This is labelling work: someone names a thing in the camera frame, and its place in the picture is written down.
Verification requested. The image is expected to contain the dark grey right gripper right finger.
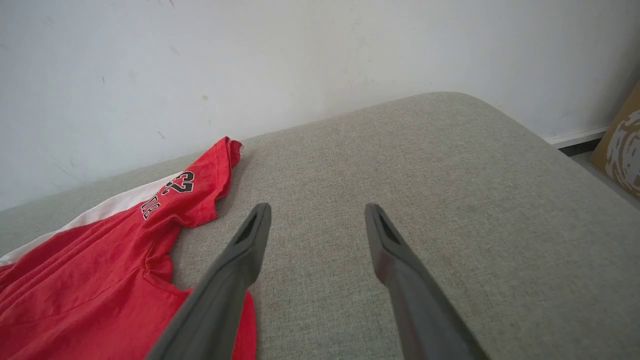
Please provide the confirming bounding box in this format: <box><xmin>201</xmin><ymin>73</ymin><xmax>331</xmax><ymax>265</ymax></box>
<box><xmin>364</xmin><ymin>202</ymin><xmax>489</xmax><ymax>360</ymax></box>

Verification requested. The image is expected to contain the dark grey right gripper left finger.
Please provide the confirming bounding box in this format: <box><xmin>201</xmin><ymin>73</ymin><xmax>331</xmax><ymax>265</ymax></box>
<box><xmin>145</xmin><ymin>202</ymin><xmax>272</xmax><ymax>360</ymax></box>

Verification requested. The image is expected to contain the red jersey garment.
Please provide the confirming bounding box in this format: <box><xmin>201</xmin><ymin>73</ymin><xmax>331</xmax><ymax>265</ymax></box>
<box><xmin>0</xmin><ymin>136</ymin><xmax>258</xmax><ymax>360</ymax></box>

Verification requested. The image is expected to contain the grey fabric sofa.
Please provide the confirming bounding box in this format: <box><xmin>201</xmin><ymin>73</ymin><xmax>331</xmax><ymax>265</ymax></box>
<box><xmin>0</xmin><ymin>91</ymin><xmax>640</xmax><ymax>360</ymax></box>

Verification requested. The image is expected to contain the brown patterned cardboard panel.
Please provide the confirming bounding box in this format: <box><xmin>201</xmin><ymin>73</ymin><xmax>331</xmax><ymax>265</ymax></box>
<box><xmin>589</xmin><ymin>82</ymin><xmax>640</xmax><ymax>198</ymax></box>

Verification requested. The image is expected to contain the white wall baseboard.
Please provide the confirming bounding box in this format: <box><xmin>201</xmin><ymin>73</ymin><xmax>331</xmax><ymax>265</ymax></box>
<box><xmin>547</xmin><ymin>126</ymin><xmax>609</xmax><ymax>149</ymax></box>

